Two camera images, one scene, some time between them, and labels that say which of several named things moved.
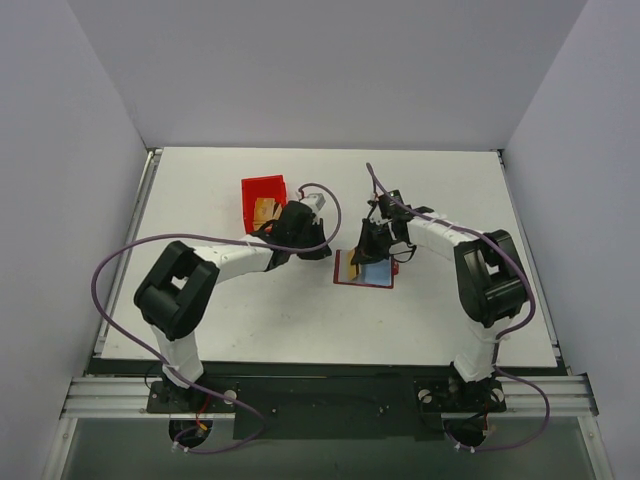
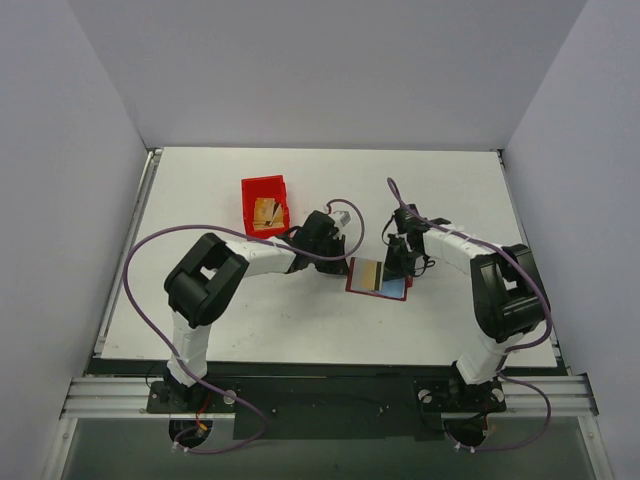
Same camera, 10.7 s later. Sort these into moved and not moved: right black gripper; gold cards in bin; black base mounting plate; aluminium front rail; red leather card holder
Moved: right black gripper; red leather card holder
Not moved: black base mounting plate; aluminium front rail; gold cards in bin
